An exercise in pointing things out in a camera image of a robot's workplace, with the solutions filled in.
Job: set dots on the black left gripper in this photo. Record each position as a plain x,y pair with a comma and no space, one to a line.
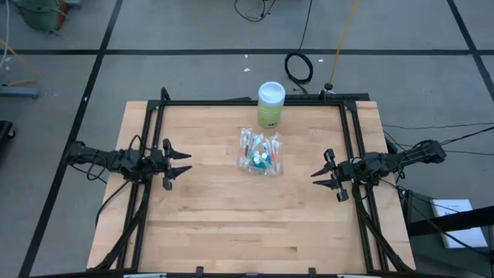
160,164

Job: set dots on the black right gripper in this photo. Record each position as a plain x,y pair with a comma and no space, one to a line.
349,171

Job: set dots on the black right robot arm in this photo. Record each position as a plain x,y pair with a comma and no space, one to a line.
405,158

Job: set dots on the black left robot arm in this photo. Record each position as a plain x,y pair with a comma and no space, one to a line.
116,160

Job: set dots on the clear acrylic organizer box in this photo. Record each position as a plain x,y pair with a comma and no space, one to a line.
278,171

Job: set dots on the green canister white lid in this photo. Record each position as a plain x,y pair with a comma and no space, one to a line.
271,108

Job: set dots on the dark grey cabinet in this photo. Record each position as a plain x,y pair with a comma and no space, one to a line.
420,247

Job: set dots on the black metal bar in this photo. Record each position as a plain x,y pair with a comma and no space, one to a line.
451,222

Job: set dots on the white paper booklet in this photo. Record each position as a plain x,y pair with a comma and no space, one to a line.
467,239

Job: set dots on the grey flat base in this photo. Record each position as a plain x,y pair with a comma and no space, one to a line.
19,92

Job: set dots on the black chair base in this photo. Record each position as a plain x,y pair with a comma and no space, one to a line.
4,133

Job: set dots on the green bag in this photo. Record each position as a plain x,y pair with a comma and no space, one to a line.
40,15

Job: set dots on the black metal table frame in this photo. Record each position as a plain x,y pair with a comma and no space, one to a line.
212,103

